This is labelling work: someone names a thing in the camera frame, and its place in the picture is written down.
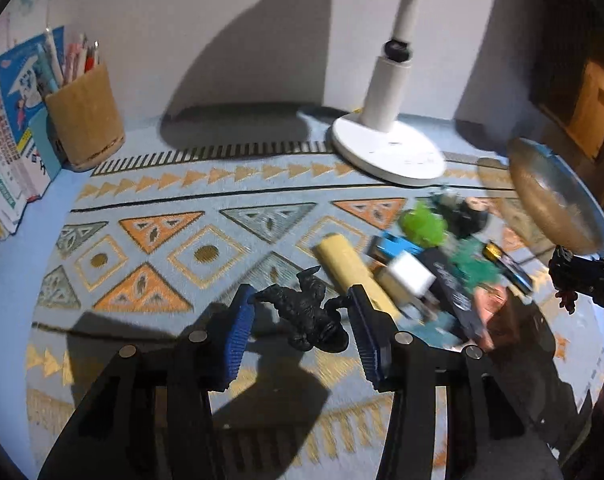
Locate pink cartoon card box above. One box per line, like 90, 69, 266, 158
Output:
473, 284, 520, 352

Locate red figurine toy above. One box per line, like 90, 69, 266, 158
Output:
555, 290, 579, 315

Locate amber ribbed glass bowl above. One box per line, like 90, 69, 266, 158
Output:
508, 138, 604, 256

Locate pens in holder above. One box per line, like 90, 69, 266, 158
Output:
32, 27, 101, 99

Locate black monster figurine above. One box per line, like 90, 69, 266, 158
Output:
253, 266, 349, 353

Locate white desk lamp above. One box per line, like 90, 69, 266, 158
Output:
331, 0, 446, 185

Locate blue toy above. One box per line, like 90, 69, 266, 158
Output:
367, 231, 422, 263

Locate stack of books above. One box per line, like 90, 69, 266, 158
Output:
0, 0, 69, 246

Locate patterned blue table mat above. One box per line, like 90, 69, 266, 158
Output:
0, 109, 604, 480

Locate small red packet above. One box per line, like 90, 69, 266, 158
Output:
482, 242, 533, 296

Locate green translucent toy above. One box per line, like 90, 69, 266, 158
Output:
398, 200, 447, 248

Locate cork pen holder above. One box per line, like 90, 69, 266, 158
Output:
45, 63, 125, 171

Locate white charger cube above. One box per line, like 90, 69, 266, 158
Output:
379, 252, 436, 307

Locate black-haired figurine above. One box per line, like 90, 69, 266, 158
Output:
430, 188, 490, 240

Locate black rectangular box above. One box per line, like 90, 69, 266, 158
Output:
417, 247, 484, 342

